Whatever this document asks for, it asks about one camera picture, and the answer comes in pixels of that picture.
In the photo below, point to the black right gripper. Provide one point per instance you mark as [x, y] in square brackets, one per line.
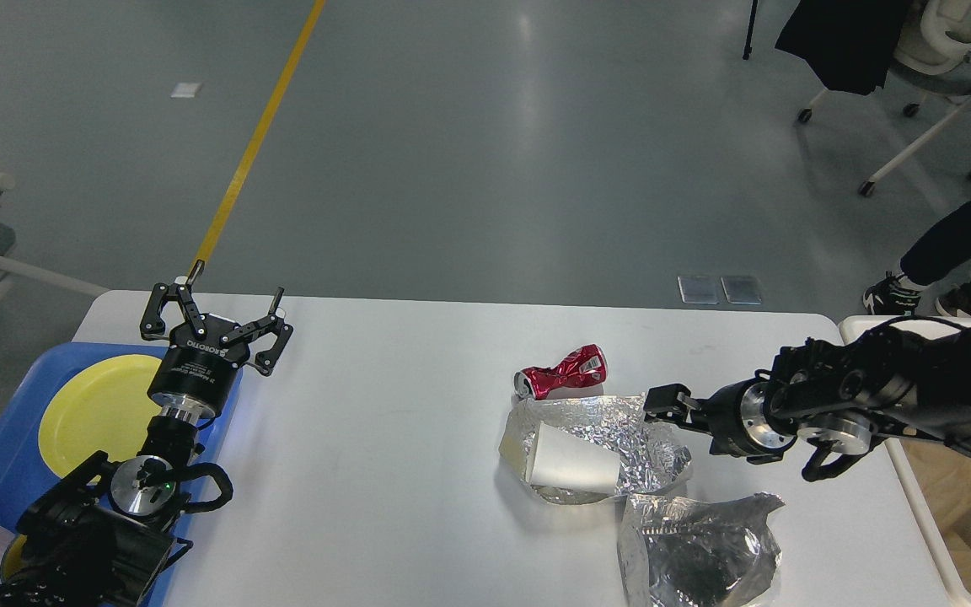
[734, 417]

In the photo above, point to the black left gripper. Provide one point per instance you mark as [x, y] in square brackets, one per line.
[197, 367]

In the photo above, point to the silver foil bag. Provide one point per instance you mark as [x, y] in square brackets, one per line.
[652, 458]
[677, 551]

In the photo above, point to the crushed red soda can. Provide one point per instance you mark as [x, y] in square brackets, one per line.
[580, 369]

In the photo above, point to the yellow plastic plate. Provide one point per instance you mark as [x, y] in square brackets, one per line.
[105, 407]

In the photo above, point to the white paper cup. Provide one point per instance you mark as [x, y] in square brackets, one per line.
[559, 459]

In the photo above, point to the silver foil bag front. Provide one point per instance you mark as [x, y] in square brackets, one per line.
[677, 551]

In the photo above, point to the dark teal mug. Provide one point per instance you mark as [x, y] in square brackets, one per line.
[13, 557]

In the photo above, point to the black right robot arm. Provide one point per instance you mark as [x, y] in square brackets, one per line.
[843, 400]

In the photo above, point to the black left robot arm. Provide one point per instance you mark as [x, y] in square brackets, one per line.
[106, 531]

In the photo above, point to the left metal floor plate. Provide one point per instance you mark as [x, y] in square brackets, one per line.
[698, 290]

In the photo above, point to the metal floor plate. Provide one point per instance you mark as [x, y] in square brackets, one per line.
[698, 290]
[742, 290]

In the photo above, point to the right metal floor plate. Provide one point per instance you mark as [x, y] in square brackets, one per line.
[742, 290]

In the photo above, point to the blue plastic tray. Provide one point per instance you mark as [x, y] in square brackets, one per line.
[23, 475]

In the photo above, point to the black jacket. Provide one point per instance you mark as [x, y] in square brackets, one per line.
[848, 45]

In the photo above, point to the white office chair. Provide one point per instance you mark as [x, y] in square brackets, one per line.
[933, 56]

